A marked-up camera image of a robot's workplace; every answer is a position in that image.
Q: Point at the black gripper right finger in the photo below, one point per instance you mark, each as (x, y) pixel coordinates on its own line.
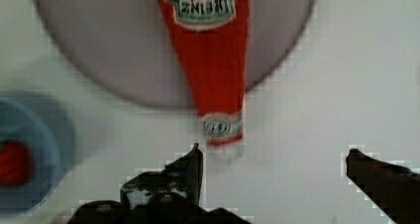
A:
(394, 189)

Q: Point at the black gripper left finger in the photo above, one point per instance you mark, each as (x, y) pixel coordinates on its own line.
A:
(183, 177)

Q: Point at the red ketchup bottle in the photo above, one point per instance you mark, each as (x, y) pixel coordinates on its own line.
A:
(209, 38)

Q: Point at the lilac round plate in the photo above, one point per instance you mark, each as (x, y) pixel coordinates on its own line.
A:
(123, 45)

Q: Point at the red strawberry in bowl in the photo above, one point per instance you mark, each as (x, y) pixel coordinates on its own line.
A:
(15, 163)

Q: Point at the blue bowl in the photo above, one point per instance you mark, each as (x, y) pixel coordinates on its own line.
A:
(40, 123)

